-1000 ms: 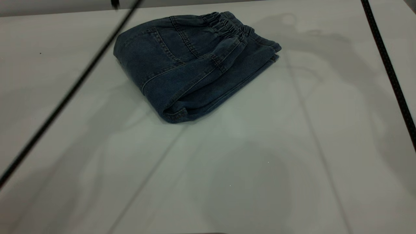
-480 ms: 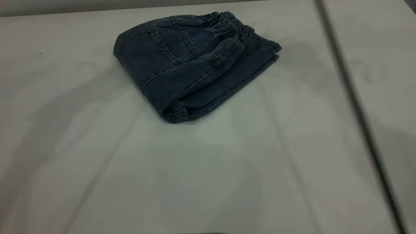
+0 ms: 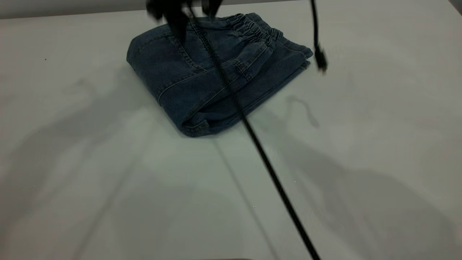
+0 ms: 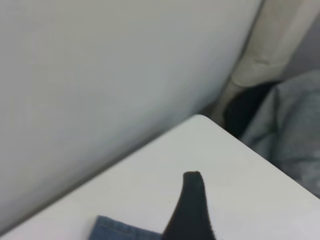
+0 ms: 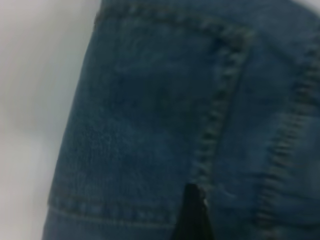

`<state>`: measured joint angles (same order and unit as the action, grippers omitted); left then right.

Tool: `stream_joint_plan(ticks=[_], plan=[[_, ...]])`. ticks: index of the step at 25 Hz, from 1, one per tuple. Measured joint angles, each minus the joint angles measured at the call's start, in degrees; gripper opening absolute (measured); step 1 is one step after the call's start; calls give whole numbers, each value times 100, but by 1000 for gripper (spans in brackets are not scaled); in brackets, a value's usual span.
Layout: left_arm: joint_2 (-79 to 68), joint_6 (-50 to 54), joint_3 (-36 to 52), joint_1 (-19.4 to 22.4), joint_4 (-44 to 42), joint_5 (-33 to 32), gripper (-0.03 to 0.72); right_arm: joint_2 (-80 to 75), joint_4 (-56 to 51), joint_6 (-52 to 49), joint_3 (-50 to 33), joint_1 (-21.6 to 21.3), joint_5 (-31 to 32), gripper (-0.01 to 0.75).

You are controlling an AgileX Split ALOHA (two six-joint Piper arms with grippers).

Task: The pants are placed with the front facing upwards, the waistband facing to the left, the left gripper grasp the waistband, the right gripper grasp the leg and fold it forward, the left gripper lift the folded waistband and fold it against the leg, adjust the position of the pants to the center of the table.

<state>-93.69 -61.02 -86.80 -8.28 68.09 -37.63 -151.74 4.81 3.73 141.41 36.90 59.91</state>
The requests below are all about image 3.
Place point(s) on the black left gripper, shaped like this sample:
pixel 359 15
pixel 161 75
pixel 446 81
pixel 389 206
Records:
pixel 180 5

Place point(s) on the blue washed denim pants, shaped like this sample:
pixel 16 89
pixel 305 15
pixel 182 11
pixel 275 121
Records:
pixel 173 83

